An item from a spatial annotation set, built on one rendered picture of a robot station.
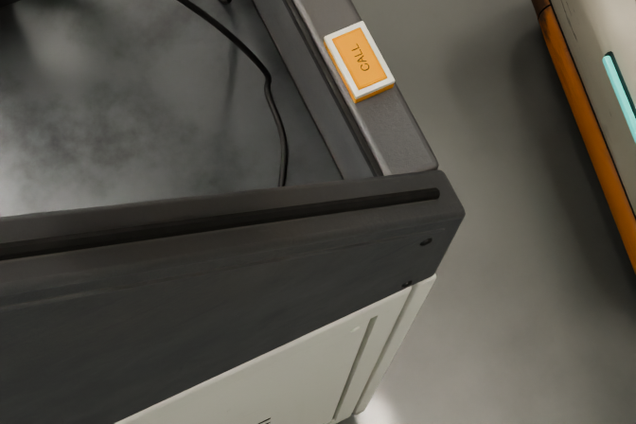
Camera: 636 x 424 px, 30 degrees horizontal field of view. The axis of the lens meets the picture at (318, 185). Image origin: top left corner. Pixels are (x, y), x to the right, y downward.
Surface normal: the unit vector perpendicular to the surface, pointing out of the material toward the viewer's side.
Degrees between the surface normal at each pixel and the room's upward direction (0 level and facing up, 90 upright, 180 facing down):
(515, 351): 0
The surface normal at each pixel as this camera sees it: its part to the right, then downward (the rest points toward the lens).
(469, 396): 0.04, -0.33
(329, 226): 0.64, -0.51
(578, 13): -0.96, 0.25
